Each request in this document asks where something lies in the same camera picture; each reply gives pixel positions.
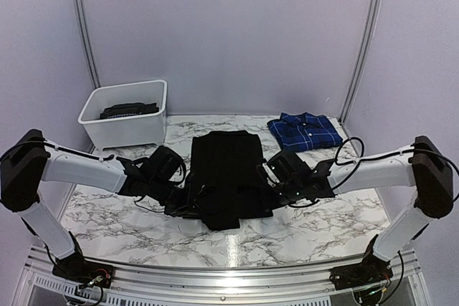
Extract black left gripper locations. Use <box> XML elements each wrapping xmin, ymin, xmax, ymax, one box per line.
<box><xmin>148</xmin><ymin>176</ymin><xmax>207</xmax><ymax>218</ymax></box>

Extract right aluminium corner post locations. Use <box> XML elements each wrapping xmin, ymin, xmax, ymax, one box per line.
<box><xmin>339</xmin><ymin>0</ymin><xmax>381</xmax><ymax>125</ymax></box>

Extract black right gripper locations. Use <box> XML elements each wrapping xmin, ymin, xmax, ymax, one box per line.
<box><xmin>258</xmin><ymin>181</ymin><xmax>303</xmax><ymax>212</ymax></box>

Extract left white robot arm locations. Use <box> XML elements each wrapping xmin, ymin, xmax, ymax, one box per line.
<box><xmin>1</xmin><ymin>129</ymin><xmax>186</xmax><ymax>281</ymax></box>

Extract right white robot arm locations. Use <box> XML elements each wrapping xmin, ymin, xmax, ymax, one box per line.
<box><xmin>267</xmin><ymin>136</ymin><xmax>458</xmax><ymax>283</ymax></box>

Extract dark clothes in bin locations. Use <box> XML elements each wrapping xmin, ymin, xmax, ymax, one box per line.
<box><xmin>99</xmin><ymin>102</ymin><xmax>159</xmax><ymax>120</ymax></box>

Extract white plastic bin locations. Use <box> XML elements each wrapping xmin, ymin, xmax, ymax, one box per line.
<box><xmin>78</xmin><ymin>80</ymin><xmax>168</xmax><ymax>149</ymax></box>

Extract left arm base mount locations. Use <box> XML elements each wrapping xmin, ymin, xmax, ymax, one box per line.
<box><xmin>52</xmin><ymin>252</ymin><xmax>115</xmax><ymax>289</ymax></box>

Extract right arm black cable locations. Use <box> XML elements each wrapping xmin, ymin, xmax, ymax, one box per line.
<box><xmin>290</xmin><ymin>136</ymin><xmax>459</xmax><ymax>285</ymax></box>

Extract left aluminium corner post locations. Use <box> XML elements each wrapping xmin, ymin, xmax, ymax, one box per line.
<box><xmin>73</xmin><ymin>0</ymin><xmax>101</xmax><ymax>90</ymax></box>

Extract blue plaid folded shirt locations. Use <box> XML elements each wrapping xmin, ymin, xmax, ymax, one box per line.
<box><xmin>267</xmin><ymin>113</ymin><xmax>344</xmax><ymax>153</ymax></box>

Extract aluminium corner post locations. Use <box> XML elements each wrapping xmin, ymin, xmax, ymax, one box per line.
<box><xmin>339</xmin><ymin>0</ymin><xmax>381</xmax><ymax>125</ymax></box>
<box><xmin>73</xmin><ymin>0</ymin><xmax>101</xmax><ymax>90</ymax></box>

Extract aluminium frame rail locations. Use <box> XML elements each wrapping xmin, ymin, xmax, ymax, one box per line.
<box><xmin>21</xmin><ymin>244</ymin><xmax>431</xmax><ymax>306</ymax></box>

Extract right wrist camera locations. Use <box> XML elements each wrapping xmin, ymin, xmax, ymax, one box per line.
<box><xmin>257</xmin><ymin>150</ymin><xmax>313</xmax><ymax>188</ymax></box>

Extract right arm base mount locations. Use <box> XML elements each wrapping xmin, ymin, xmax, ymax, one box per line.
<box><xmin>329</xmin><ymin>235</ymin><xmax>393</xmax><ymax>290</ymax></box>

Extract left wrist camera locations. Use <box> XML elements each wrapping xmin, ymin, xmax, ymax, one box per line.
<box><xmin>140</xmin><ymin>145</ymin><xmax>186</xmax><ymax>185</ymax></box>

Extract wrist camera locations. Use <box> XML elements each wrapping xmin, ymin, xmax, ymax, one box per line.
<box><xmin>257</xmin><ymin>150</ymin><xmax>313</xmax><ymax>188</ymax></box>
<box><xmin>140</xmin><ymin>145</ymin><xmax>186</xmax><ymax>185</ymax></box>

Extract black long sleeve shirt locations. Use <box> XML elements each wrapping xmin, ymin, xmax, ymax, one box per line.
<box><xmin>187</xmin><ymin>130</ymin><xmax>273</xmax><ymax>231</ymax></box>

